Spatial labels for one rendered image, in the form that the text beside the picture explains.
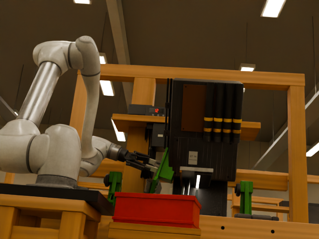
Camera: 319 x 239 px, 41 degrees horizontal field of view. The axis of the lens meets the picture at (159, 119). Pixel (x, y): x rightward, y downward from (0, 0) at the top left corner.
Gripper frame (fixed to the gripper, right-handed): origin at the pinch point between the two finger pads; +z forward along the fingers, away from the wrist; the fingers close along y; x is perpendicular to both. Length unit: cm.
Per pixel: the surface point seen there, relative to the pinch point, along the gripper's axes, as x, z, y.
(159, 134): -4.7, -5.9, 27.5
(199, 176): -14.8, 26.2, -18.3
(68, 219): -27, -9, -90
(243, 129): -18, 40, 43
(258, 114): 290, 81, 819
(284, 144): 239, 136, 588
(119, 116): -7.3, -32.7, 28.1
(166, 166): -6.8, 7.7, -6.8
